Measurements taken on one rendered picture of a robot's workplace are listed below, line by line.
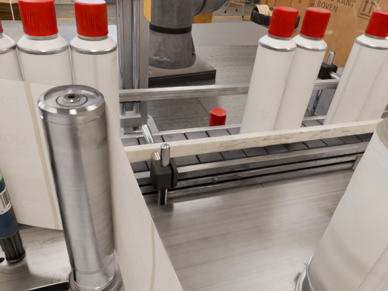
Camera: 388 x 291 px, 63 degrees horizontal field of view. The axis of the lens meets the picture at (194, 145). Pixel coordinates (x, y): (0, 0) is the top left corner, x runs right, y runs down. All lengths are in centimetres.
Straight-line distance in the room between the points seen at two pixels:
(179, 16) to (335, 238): 66
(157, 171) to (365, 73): 37
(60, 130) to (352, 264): 21
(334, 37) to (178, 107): 50
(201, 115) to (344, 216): 47
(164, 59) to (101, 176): 64
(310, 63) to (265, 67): 7
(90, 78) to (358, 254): 31
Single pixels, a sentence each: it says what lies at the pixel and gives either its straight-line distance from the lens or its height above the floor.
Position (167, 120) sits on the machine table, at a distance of 65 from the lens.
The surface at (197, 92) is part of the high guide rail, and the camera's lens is 48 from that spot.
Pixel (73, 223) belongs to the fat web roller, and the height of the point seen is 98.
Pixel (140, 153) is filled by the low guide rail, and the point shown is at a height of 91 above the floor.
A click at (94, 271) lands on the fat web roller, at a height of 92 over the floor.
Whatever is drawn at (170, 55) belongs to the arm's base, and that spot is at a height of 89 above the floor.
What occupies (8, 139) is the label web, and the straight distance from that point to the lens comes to 27.
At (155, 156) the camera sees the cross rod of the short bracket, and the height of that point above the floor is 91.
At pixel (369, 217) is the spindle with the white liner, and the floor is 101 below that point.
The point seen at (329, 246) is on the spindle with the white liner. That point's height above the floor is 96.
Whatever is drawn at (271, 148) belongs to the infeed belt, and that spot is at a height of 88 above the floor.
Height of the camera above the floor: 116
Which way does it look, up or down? 34 degrees down
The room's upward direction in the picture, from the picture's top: 7 degrees clockwise
